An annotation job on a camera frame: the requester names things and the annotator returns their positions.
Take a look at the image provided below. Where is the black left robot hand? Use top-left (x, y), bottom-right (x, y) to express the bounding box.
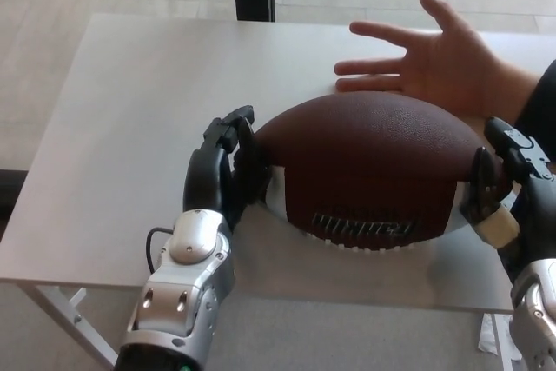
top-left (181, 104), bottom-right (274, 234)

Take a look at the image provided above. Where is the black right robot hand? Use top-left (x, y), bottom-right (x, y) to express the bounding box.
top-left (460, 116), bottom-right (556, 275)

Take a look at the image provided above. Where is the bare person hand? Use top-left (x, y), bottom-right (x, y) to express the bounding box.
top-left (334, 0), bottom-right (545, 123)

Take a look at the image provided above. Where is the brown Franklin football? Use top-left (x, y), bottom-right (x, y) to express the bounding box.
top-left (255, 93), bottom-right (519, 257)

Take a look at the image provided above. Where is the dark sleeved person forearm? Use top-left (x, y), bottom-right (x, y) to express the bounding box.
top-left (513, 56), bottom-right (556, 140)

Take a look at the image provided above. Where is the black low floor object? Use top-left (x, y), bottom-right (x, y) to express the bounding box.
top-left (0, 169), bottom-right (38, 208)

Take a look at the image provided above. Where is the white braced table leg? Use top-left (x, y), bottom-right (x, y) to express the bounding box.
top-left (35, 285), bottom-right (119, 371)

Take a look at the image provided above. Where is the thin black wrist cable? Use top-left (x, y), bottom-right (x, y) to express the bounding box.
top-left (146, 226), bottom-right (175, 277)

